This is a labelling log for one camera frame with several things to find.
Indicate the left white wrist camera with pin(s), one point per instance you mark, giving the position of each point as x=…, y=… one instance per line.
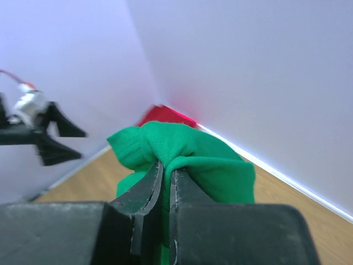
x=29, y=106

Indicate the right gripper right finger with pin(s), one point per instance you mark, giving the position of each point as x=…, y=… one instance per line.
x=183, y=191

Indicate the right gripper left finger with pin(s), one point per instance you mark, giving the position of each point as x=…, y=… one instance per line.
x=140, y=213

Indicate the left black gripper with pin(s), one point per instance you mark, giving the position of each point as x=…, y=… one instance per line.
x=50, y=151

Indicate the folded red t shirt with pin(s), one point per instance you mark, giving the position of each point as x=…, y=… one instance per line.
x=163, y=113

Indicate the green t shirt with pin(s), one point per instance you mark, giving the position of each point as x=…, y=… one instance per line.
x=218, y=170

